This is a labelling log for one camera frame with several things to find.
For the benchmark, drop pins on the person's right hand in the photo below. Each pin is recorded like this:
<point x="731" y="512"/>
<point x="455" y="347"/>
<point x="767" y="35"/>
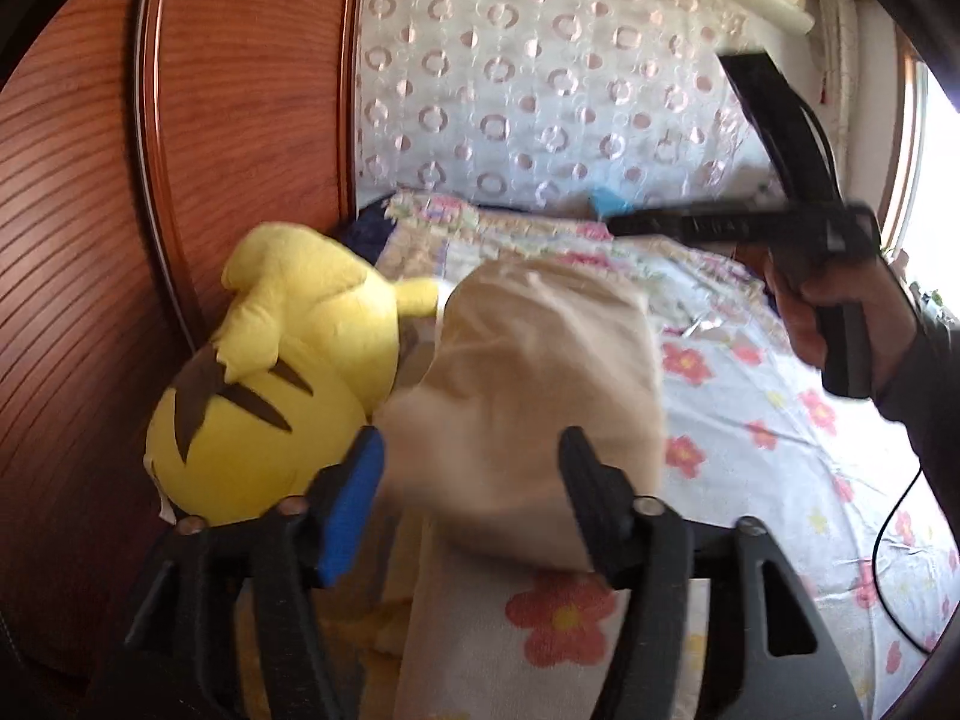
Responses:
<point x="892" y="330"/>

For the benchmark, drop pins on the beige window curtain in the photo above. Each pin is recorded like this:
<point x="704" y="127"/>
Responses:
<point x="836" y="52"/>

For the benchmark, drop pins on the floral bed quilt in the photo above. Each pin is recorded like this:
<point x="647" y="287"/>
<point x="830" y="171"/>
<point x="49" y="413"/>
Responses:
<point x="364" y="232"/>

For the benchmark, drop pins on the sheer circle-patterned curtain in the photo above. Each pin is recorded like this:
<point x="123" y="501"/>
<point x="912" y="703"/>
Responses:
<point x="525" y="90"/>

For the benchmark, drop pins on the blue plastic pack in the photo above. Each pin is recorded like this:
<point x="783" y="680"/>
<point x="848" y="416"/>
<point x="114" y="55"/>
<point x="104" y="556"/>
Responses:
<point x="611" y="202"/>

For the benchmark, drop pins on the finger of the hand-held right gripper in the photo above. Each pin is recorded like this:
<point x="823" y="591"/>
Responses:
<point x="772" y="127"/>
<point x="690" y="225"/>

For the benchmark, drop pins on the pink floral blanket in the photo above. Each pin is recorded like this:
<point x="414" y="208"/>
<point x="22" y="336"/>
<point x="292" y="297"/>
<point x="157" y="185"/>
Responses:
<point x="465" y="229"/>

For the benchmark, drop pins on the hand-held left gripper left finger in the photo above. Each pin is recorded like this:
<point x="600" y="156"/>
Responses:
<point x="349" y="517"/>

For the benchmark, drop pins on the white flowered bedsheet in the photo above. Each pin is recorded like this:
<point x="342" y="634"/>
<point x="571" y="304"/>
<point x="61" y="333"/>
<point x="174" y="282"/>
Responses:
<point x="750" y="480"/>

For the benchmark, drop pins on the beige t-shirt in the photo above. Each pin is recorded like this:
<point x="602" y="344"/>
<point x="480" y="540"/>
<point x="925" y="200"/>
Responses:
<point x="525" y="390"/>

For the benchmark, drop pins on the person's right forearm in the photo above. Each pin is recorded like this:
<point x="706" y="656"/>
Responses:
<point x="930" y="405"/>

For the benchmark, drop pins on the window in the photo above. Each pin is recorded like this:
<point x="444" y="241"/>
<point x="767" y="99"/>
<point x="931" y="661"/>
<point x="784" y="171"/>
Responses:
<point x="934" y="165"/>

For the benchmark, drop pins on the wooden slatted wardrobe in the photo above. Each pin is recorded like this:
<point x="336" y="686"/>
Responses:
<point x="225" y="127"/>

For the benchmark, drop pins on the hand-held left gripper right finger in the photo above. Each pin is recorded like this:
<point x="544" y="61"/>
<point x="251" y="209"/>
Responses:
<point x="592" y="510"/>

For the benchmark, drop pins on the yellow plush toy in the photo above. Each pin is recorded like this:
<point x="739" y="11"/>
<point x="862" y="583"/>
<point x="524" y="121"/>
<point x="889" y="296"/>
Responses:
<point x="285" y="360"/>

